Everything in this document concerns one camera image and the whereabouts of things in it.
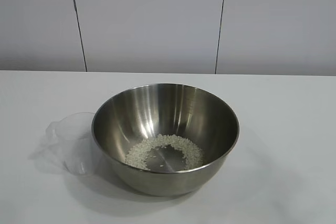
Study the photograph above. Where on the stainless steel mixing bowl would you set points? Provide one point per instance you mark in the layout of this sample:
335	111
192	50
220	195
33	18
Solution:
168	113

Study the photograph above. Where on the white rice grains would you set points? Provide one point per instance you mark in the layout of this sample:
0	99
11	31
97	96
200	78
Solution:
139	153

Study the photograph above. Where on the clear plastic measuring cup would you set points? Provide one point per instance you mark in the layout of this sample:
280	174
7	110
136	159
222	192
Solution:
73	140

